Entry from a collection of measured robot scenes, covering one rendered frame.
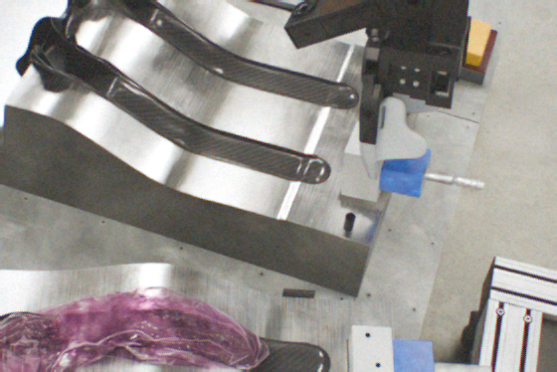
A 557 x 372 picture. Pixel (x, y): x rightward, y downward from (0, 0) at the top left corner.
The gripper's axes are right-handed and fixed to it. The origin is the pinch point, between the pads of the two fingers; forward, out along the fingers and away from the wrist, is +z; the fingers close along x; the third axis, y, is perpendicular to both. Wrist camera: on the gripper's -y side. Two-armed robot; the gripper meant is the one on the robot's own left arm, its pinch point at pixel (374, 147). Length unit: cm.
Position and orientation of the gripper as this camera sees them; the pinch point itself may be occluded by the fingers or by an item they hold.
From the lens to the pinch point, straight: 107.4
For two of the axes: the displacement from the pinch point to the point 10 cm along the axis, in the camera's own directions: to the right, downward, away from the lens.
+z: 0.0, 7.6, 6.5
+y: 9.6, 2.0, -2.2
